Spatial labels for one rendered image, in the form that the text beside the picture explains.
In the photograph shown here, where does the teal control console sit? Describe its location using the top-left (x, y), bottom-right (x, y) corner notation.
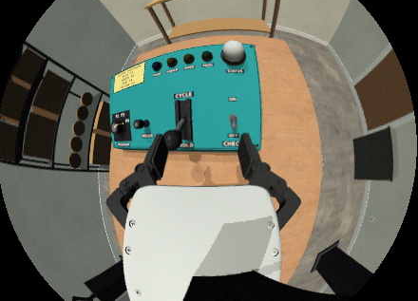
top-left (109, 40), bottom-right (262, 152)

